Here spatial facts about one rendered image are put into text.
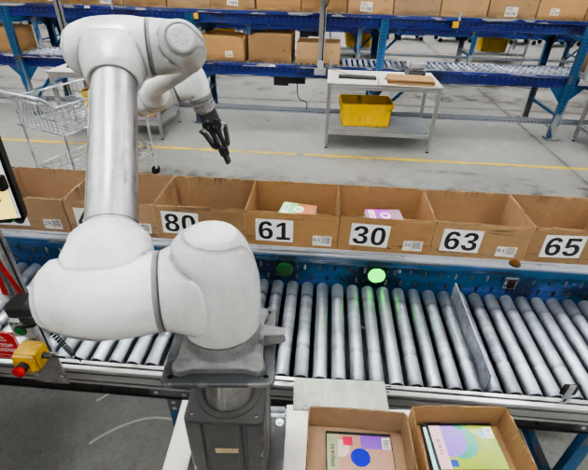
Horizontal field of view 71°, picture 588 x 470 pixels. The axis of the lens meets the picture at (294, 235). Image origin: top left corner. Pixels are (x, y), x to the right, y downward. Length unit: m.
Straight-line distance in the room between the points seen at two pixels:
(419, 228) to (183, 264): 1.21
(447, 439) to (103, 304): 1.00
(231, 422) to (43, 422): 1.65
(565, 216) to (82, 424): 2.51
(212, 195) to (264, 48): 4.00
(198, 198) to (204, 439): 1.28
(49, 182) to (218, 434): 1.68
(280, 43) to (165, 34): 4.77
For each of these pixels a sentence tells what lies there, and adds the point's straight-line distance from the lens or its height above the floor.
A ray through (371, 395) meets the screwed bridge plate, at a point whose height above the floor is 0.75.
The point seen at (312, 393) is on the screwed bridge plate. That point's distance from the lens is 1.42.
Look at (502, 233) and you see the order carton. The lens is 1.86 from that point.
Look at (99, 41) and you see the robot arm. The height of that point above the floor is 1.75.
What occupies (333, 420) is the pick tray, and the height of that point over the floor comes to 0.79.
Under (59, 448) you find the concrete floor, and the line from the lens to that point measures 2.41.
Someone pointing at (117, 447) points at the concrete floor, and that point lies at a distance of 2.31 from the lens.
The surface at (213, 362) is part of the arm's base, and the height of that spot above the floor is 1.26.
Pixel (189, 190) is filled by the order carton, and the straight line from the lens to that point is 2.07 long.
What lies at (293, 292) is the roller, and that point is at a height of 0.75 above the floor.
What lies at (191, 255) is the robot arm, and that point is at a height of 1.50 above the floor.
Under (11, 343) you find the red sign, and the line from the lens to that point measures 1.64.
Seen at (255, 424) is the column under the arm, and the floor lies 1.07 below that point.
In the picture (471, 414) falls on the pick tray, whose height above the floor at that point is 0.81.
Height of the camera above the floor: 1.91
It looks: 34 degrees down
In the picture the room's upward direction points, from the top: 2 degrees clockwise
